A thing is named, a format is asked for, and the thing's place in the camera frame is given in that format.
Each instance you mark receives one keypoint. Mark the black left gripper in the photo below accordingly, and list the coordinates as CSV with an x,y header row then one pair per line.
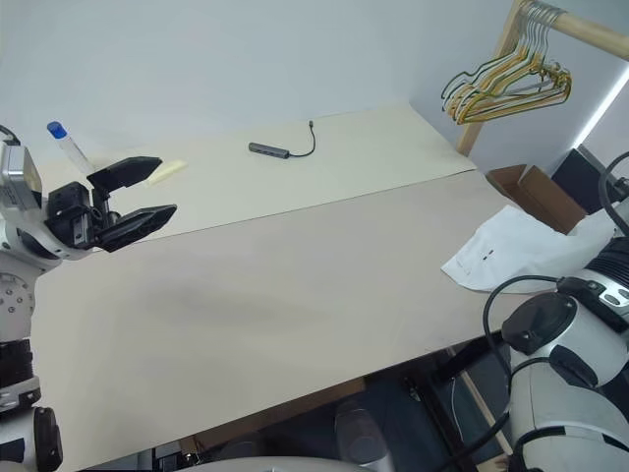
x,y
74,216

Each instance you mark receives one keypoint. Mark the white shorts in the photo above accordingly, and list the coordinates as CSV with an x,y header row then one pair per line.
x,y
511,246

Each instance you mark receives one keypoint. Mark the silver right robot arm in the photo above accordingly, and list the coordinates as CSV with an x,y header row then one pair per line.
x,y
580,344

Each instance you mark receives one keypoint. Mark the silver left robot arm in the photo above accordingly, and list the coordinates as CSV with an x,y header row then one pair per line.
x,y
15,295

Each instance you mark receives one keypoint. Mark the white bottle with blue cap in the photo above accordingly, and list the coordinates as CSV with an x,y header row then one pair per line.
x,y
66,145

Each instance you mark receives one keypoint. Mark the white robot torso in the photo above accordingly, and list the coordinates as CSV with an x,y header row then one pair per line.
x,y
285,466

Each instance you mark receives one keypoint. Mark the dark rounded shape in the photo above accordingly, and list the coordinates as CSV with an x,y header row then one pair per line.
x,y
363,432

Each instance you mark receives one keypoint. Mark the brown cardboard box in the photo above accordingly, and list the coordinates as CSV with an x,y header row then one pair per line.
x,y
545,192

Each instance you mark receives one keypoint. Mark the black box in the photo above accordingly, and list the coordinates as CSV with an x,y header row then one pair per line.
x,y
580,172

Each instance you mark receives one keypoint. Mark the wooden clothes rack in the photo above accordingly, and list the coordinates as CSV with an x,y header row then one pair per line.
x,y
589,27

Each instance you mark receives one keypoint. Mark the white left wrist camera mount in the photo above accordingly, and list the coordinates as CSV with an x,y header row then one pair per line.
x,y
19,177

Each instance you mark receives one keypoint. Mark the black table frame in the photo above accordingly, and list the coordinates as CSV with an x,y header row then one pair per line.
x,y
467,359

